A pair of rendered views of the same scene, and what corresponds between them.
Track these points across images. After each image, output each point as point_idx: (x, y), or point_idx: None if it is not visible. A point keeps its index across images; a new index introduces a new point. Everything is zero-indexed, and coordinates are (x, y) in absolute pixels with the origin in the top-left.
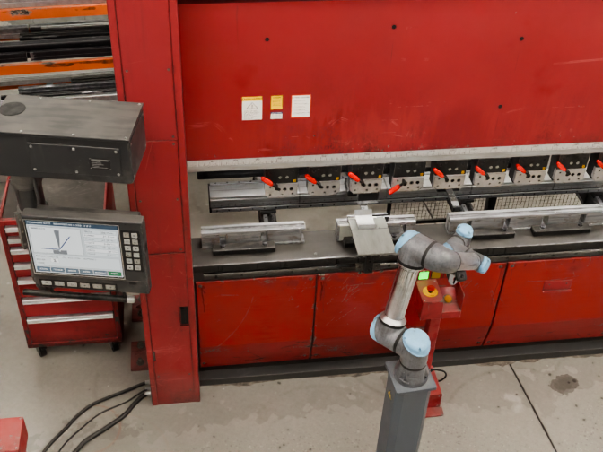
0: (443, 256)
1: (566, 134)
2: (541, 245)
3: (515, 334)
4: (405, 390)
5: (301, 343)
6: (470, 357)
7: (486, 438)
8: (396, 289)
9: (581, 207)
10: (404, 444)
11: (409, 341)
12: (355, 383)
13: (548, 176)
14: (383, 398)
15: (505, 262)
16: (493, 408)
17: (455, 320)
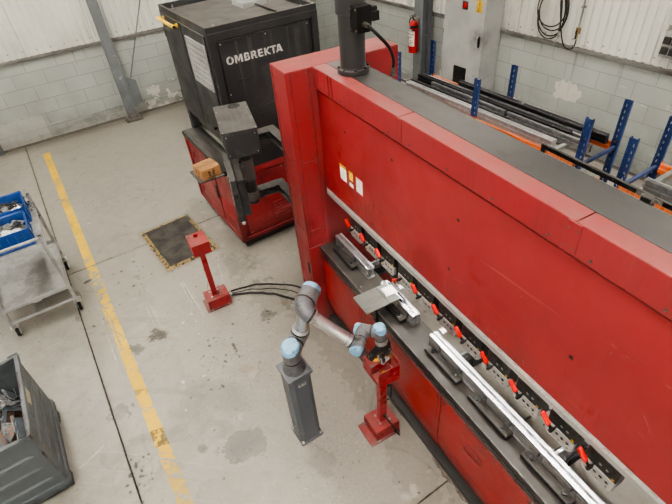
0: (297, 305)
1: (492, 334)
2: (460, 406)
3: (455, 464)
4: (279, 368)
5: None
6: (431, 447)
7: (365, 480)
8: None
9: (516, 417)
10: (290, 406)
11: (284, 342)
12: (371, 388)
13: None
14: (367, 407)
15: (441, 395)
16: (396, 479)
17: (418, 407)
